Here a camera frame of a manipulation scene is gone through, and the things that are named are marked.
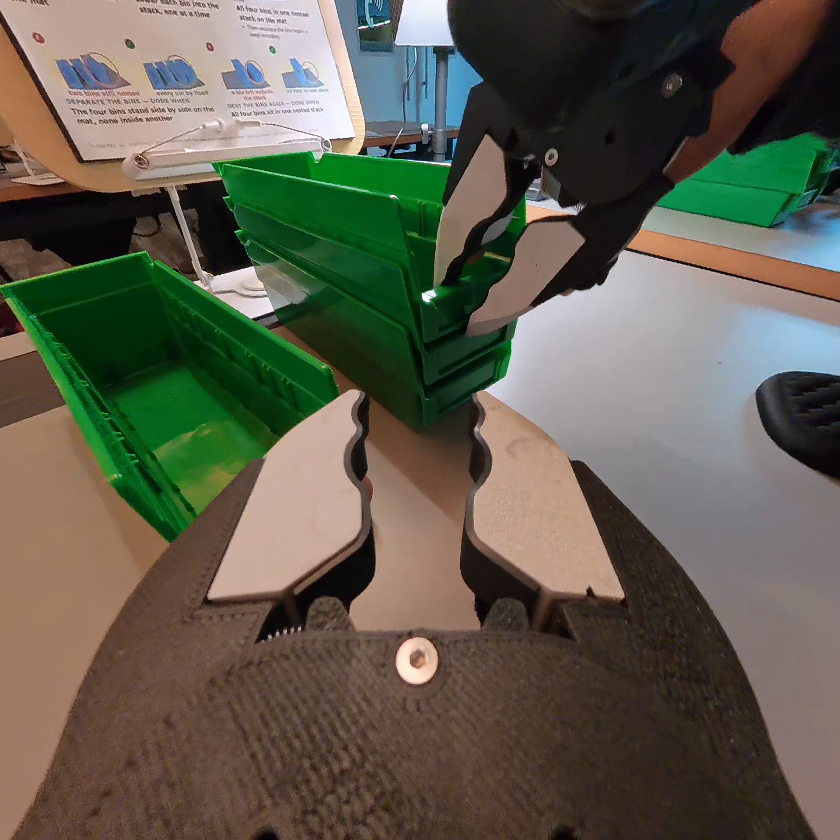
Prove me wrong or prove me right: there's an instruction sheet on board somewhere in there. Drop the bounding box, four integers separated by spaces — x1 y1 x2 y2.
0 0 366 194

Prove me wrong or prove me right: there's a metal pole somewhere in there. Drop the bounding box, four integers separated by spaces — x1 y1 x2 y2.
430 46 454 165

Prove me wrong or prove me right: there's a white page holder bar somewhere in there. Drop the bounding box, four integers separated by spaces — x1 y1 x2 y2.
121 134 332 181

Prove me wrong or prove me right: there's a green plastic bin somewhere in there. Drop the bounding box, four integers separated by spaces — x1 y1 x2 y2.
0 251 340 542
243 236 513 432
213 151 529 342
233 197 516 388

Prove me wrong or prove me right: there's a stack of green bins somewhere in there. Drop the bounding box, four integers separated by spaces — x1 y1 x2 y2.
656 131 840 229

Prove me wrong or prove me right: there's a wood-edged white desk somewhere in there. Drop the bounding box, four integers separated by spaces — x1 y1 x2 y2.
525 203 840 293

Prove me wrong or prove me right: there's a white studio light softbox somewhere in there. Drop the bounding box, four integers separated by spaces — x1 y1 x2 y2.
394 0 457 48

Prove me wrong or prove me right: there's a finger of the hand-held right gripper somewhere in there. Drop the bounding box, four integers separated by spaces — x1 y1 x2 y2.
465 217 588 337
433 134 526 286

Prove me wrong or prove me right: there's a white stand rod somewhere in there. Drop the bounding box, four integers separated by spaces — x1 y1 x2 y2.
164 185 214 290

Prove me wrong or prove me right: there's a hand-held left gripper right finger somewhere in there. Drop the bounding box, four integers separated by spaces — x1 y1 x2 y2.
459 391 626 634

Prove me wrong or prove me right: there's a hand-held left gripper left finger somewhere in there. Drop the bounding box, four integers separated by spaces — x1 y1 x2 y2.
206 390 376 636

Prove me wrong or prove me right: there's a person's right forearm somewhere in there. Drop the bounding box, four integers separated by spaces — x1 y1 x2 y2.
663 0 840 185

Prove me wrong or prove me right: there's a printed instruction sheet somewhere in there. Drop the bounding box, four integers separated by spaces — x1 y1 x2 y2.
0 0 357 164

